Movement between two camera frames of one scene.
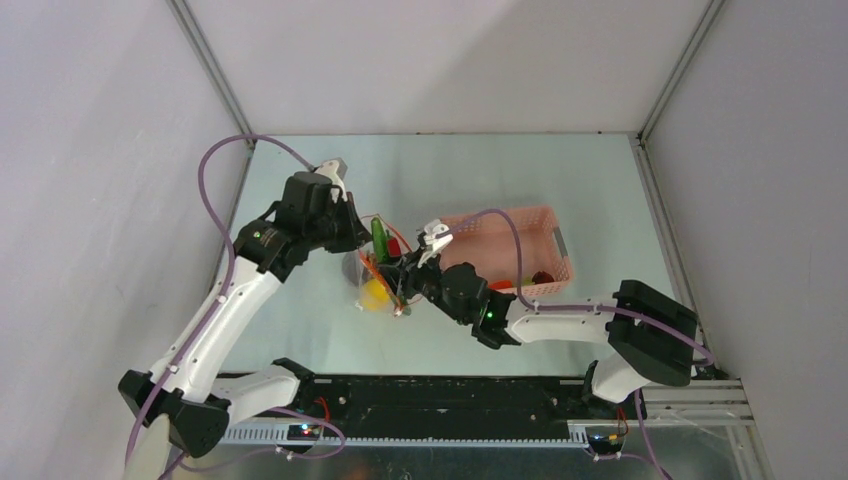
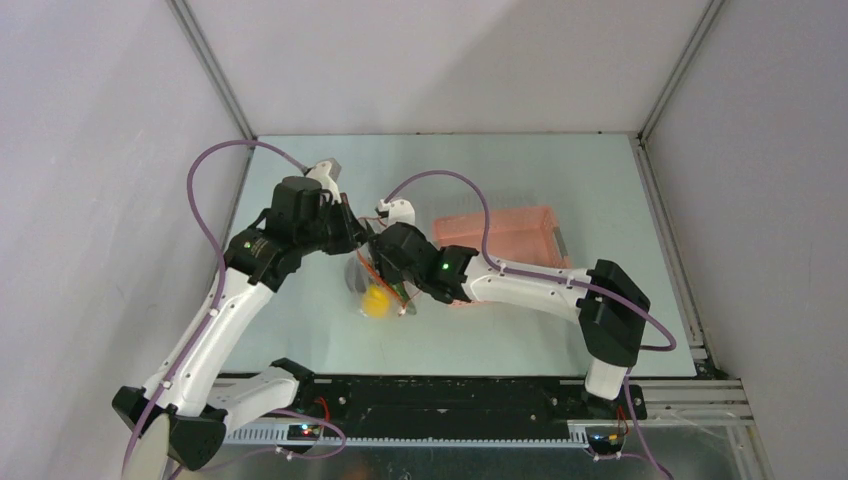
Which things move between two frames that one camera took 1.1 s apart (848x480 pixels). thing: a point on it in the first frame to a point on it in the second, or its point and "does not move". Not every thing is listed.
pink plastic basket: x=519 y=250 does not move
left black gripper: x=355 y=233 does not move
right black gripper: x=409 y=278 to x=389 y=258
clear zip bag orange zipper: x=379 y=272 does not move
